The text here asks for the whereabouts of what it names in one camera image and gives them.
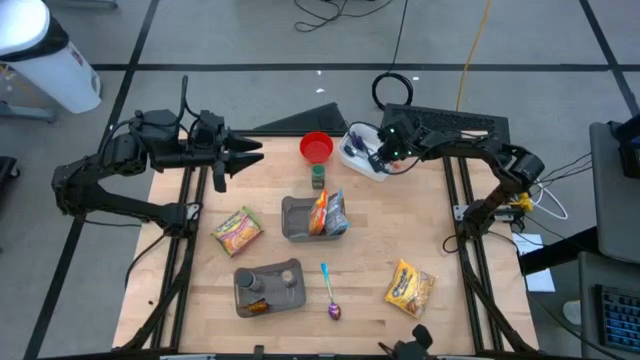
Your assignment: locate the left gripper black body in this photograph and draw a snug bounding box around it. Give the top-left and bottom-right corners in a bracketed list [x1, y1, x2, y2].
[189, 110, 233, 170]

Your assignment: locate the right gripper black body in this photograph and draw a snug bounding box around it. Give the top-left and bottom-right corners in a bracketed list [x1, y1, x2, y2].
[377, 120, 422, 162]

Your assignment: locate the white plastic bin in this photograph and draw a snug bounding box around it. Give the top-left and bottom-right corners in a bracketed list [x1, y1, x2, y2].
[337, 123, 401, 182]

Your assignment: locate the green-edged colourful ramen packet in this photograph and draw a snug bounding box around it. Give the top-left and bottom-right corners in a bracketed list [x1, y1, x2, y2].
[211, 205, 265, 258]

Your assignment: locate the green-lidded glass spice jar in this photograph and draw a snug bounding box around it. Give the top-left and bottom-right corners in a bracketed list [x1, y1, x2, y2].
[310, 163, 327, 191]

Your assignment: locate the orange white ramen packet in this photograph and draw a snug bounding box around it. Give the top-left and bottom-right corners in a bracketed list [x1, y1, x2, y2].
[308, 189, 330, 237]

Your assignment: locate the blue white chip bag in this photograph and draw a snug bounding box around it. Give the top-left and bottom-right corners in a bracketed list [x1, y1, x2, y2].
[324, 188, 351, 236]

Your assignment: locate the purple-labelled spice bottle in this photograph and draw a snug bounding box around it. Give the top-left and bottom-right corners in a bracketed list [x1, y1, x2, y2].
[235, 269, 264, 294]

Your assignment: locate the large grey translucent bin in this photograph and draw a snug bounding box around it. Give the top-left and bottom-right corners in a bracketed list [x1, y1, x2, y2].
[233, 258, 308, 319]

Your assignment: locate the yellow orange chicken ramen packet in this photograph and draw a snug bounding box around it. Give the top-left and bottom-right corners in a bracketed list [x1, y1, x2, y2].
[384, 258, 437, 320]

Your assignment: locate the rainbow iridescent spoon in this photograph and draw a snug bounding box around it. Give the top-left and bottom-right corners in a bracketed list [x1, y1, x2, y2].
[320, 262, 343, 322]

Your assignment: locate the red plastic bowl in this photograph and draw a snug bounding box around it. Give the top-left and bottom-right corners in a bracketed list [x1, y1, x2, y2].
[298, 131, 335, 165]

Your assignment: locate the black angled panel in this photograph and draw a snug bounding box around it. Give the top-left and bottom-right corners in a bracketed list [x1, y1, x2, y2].
[253, 102, 351, 132]

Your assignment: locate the small grey translucent bin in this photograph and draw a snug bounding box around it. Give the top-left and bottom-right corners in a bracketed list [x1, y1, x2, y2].
[280, 194, 349, 244]

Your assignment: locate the yellow plug connector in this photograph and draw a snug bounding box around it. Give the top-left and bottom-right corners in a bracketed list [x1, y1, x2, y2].
[514, 192, 535, 214]

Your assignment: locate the white trash can black liner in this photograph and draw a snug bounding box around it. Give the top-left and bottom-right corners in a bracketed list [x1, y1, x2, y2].
[0, 0, 103, 115]

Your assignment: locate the grey metal stand leg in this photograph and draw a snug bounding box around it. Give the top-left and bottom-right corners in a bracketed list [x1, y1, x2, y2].
[0, 99, 57, 125]
[43, 0, 120, 10]

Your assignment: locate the black desk leg bar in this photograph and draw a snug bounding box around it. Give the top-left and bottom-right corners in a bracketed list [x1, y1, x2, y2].
[518, 225, 601, 277]

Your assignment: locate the white paper sheet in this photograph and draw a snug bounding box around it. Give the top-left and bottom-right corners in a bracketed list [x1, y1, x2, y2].
[510, 232, 556, 294]

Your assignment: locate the black irregular object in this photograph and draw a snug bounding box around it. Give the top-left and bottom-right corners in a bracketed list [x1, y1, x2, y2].
[377, 323, 435, 360]

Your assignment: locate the grey desk surface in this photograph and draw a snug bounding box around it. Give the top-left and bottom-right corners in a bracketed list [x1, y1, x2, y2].
[589, 121, 640, 265]

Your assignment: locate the black desktop device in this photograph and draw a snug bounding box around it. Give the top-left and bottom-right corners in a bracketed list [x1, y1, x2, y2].
[607, 113, 640, 180]

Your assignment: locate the grey desk with keyboard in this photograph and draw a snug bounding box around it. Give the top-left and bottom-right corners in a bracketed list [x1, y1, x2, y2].
[578, 251, 640, 360]

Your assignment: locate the grey round floor object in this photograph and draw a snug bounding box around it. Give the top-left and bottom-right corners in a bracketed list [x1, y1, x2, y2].
[562, 299, 584, 326]

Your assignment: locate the backlit computer keyboard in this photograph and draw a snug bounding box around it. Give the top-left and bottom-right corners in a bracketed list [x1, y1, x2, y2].
[594, 283, 640, 354]

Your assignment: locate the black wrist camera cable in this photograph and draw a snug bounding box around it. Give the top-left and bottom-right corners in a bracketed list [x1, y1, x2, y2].
[382, 155, 421, 176]
[177, 74, 206, 126]

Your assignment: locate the black cable with coil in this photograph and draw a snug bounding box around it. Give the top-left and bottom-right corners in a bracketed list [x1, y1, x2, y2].
[370, 0, 415, 111]

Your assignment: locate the yellow hanging cable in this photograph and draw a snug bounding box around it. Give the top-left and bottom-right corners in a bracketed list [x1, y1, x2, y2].
[455, 0, 494, 110]

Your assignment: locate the tangled black floor cable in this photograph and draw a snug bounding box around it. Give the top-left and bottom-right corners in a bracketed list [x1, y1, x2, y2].
[293, 0, 401, 33]

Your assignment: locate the white looped cable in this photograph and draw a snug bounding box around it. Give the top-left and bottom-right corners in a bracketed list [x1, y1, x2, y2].
[529, 182, 570, 221]

